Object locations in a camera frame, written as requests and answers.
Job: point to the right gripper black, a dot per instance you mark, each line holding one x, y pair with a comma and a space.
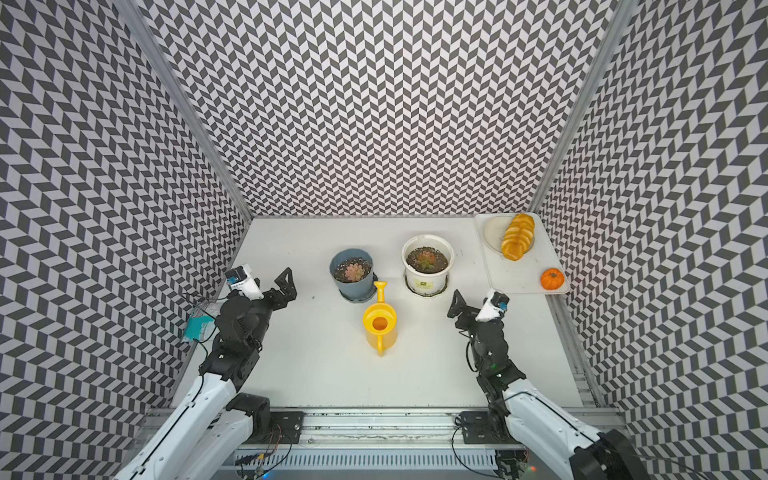
458, 308

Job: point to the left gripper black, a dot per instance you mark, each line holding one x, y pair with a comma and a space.
282, 301

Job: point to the yellow plastic watering can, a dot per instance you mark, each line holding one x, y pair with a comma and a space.
380, 322

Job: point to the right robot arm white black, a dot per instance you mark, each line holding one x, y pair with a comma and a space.
517, 409

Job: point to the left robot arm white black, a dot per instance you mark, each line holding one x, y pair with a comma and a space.
216, 416

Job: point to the green red succulent plant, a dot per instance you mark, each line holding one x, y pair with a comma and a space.
426, 260

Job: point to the pink succulent plant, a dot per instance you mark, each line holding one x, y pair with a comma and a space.
355, 272

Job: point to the white plastic flower pot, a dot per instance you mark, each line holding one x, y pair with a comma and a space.
446, 257

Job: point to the white cutting board tray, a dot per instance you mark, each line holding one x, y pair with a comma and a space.
522, 276

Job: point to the blue plastic flower pot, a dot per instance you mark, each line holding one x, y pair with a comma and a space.
339, 262

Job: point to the white round plate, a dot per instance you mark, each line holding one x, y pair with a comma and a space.
494, 230

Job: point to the small orange pumpkin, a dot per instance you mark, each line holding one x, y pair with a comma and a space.
552, 279

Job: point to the teal tissue packet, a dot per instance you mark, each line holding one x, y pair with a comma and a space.
200, 324

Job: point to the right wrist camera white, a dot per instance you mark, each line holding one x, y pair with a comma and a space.
494, 307

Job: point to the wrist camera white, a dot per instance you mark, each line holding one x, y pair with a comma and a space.
240, 279
494, 307

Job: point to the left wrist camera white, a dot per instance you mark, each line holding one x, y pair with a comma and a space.
240, 279

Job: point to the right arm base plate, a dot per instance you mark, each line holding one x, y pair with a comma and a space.
483, 428

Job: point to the aluminium front rail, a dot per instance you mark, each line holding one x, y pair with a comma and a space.
327, 428

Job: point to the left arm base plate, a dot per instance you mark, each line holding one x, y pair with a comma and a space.
283, 426

